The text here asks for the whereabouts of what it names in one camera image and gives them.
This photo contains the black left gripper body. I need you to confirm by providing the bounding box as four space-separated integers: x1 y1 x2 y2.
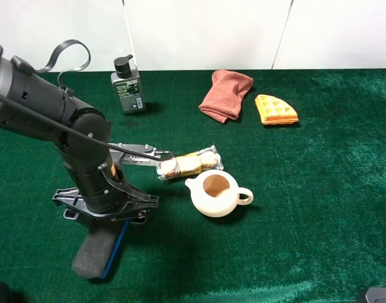
52 176 159 225

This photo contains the grey blue board eraser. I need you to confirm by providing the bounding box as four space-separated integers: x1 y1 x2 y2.
72 220 129 280

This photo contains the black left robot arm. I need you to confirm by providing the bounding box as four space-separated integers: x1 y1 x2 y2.
0 45 158 224

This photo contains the cream ceramic teapot without lid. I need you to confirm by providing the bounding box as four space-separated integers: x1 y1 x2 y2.
185 170 254 218

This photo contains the wrapped chocolate balls pack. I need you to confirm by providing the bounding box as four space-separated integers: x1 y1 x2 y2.
156 145 224 180

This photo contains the grey pump bottle black cap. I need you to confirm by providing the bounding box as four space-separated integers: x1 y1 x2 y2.
110 54 146 114

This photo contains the folded reddish brown cloth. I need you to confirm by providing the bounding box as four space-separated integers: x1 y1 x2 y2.
198 70 254 123

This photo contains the green velvet table cloth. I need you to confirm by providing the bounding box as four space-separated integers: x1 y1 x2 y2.
0 69 386 302

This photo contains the orange waffle quarter toy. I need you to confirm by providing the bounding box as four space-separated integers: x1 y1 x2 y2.
255 95 299 126

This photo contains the grey right device corner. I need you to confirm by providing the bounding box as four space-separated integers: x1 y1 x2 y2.
356 287 386 303

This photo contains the grey ribbon cable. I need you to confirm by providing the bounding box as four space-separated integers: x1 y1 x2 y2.
35 39 91 89

